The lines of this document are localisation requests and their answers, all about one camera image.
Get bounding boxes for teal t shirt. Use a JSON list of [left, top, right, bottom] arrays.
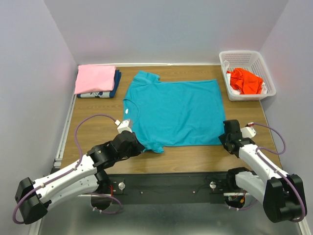
[[123, 71, 225, 153]]

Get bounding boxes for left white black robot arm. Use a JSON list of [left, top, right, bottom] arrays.
[[12, 131, 144, 224]]

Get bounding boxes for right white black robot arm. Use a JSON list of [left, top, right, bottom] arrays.
[[219, 119, 307, 223]]

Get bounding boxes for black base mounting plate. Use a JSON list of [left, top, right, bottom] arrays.
[[96, 172, 245, 206]]

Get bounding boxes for folded navy blue t shirt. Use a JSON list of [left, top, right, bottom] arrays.
[[76, 70, 122, 98]]

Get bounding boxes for orange t shirt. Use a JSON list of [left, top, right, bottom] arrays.
[[226, 68, 265, 95]]

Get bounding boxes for folded pink t shirt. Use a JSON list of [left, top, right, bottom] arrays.
[[74, 65, 116, 94]]

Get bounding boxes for white plastic basket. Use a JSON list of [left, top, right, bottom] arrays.
[[219, 50, 276, 101]]

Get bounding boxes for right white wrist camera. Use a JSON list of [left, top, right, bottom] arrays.
[[240, 122, 257, 139]]

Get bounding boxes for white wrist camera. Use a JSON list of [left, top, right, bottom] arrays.
[[240, 122, 257, 139], [117, 119, 133, 134]]

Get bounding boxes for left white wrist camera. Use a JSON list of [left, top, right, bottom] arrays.
[[117, 119, 133, 134]]

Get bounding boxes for aluminium frame rail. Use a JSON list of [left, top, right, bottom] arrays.
[[28, 95, 76, 235]]

